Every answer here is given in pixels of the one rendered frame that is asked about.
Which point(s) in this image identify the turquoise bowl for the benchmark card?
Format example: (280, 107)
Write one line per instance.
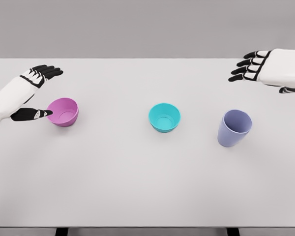
(164, 117)

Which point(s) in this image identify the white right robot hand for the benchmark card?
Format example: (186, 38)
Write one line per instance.
(282, 66)

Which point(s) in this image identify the pink bowl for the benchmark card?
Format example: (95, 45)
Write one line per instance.
(64, 111)

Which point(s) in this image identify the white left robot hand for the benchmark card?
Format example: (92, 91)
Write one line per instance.
(13, 94)

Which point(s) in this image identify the lavender cup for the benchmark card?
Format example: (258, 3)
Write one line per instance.
(232, 129)

